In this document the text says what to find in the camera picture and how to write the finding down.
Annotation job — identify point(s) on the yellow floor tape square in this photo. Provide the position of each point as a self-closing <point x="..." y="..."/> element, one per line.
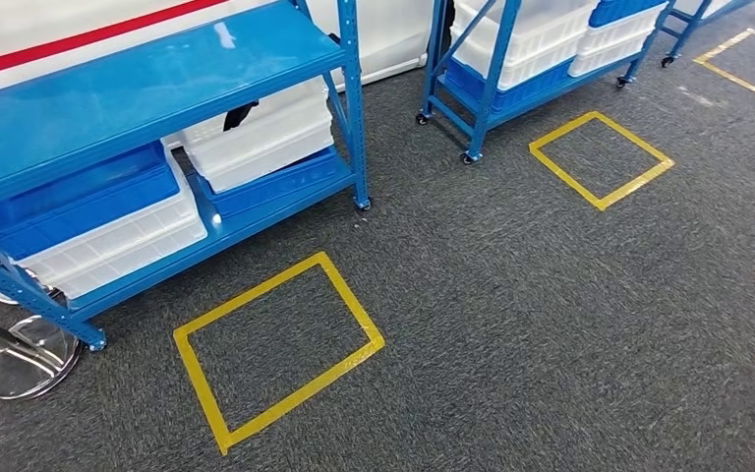
<point x="223" y="440"/>

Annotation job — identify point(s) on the white plastic crate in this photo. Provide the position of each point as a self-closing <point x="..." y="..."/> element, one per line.
<point x="605" y="60"/>
<point x="534" y="68"/>
<point x="267" y="150"/>
<point x="618" y="36"/>
<point x="110" y="254"/>
<point x="534" y="26"/>

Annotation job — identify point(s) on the blue plastic crate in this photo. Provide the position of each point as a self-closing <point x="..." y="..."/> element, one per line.
<point x="78" y="208"/>
<point x="273" y="189"/>
<point x="618" y="10"/>
<point x="527" y="91"/>

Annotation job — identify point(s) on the blue wheeled rack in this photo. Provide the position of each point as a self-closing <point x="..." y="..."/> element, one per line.
<point x="687" y="29"/>

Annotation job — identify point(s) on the narrow blue shelf rack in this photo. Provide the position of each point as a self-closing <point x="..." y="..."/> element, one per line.
<point x="491" y="78"/>

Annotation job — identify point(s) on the small black item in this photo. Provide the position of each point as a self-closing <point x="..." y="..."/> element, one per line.
<point x="239" y="116"/>

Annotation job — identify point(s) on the wide blue shelf rack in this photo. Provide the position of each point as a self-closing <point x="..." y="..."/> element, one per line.
<point x="123" y="91"/>

